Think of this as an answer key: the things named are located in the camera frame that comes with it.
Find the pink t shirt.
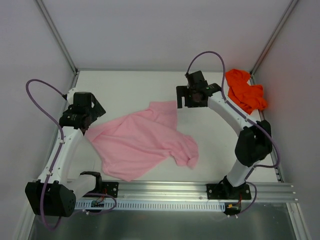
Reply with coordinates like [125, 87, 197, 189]
[85, 101, 199, 182]

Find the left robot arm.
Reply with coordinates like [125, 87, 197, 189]
[25, 88, 106, 217]

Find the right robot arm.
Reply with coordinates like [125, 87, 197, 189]
[176, 71, 272, 199]

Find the orange t shirt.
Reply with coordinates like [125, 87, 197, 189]
[225, 69, 268, 115]

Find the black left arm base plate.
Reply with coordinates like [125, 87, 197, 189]
[95, 181, 119, 198]

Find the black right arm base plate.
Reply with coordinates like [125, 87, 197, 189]
[206, 183, 252, 200]

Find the aluminium frame post left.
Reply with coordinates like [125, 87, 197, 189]
[34, 0, 78, 75]

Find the aluminium frame post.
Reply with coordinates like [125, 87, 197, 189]
[250, 0, 300, 75]
[34, 0, 78, 75]

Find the white slotted cable duct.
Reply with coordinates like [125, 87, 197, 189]
[75, 199, 226, 212]

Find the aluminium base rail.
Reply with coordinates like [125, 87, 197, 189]
[74, 180, 299, 203]

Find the aluminium frame post right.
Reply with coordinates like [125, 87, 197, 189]
[250, 0, 300, 75]

